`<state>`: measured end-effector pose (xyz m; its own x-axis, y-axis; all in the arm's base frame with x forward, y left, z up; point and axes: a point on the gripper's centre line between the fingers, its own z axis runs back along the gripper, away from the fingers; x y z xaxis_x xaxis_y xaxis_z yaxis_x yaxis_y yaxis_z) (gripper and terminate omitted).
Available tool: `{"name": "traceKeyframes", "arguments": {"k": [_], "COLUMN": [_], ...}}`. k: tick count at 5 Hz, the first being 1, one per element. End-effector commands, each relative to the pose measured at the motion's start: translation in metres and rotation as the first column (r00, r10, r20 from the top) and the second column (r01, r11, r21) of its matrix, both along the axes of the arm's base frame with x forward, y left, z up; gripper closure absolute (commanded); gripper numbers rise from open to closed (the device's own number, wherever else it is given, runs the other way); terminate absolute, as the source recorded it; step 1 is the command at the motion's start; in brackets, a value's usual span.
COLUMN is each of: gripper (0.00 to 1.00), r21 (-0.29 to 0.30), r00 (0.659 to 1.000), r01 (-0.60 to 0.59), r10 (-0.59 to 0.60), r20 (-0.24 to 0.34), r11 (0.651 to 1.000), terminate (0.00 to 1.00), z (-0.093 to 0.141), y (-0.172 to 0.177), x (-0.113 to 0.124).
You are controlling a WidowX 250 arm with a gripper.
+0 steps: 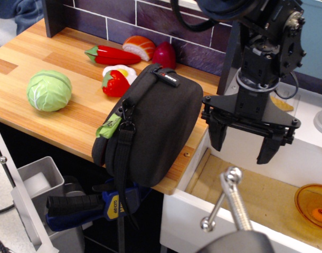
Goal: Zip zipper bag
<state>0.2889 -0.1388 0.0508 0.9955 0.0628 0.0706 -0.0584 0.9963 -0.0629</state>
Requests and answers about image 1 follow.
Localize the white toy sink unit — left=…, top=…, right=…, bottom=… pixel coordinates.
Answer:
left=160, top=89, right=322, bottom=252

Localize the person blue jeans leg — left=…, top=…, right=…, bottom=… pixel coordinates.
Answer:
left=0, top=0, right=44, bottom=35

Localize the black zipper case bag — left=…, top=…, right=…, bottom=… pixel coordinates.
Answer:
left=92, top=64, right=203, bottom=227

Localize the light blue cabinet door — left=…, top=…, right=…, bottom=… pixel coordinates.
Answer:
left=297, top=1, right=322, bottom=79

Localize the orange plastic bowl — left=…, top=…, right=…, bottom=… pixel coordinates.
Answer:
left=295, top=184, right=322, bottom=229

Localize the toy salmon sushi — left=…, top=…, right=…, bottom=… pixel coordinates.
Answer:
left=122, top=35, right=156, bottom=61

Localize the toy ice cream cone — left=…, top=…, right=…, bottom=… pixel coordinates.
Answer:
left=270, top=96, right=294, bottom=112

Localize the toy fried egg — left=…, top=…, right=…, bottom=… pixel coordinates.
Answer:
left=102, top=65, right=137, bottom=85

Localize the red toy strawberry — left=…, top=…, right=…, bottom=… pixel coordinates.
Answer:
left=101, top=70, right=130, bottom=97

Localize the chrome toy faucet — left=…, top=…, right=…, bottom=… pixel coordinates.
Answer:
left=200, top=166, right=274, bottom=253

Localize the grey metal bin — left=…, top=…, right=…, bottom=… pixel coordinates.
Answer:
left=9, top=157, right=85, bottom=252

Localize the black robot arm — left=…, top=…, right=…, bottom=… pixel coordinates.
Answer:
left=171, top=1, right=306, bottom=164

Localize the green tape zipper tag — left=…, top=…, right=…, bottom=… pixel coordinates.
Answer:
left=96, top=113, right=122, bottom=139

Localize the red toy chili pepper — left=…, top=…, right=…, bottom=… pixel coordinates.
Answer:
left=84, top=45, right=141, bottom=65

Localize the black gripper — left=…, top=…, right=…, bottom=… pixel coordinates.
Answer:
left=202, top=79, right=301, bottom=164

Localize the blue yellow bar clamp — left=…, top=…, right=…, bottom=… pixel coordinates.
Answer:
left=45, top=178, right=152, bottom=232

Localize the green toy cabbage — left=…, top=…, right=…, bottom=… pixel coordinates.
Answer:
left=26, top=70, right=72, bottom=112

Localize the red toy onion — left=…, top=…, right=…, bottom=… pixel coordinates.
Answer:
left=152, top=42, right=176, bottom=69

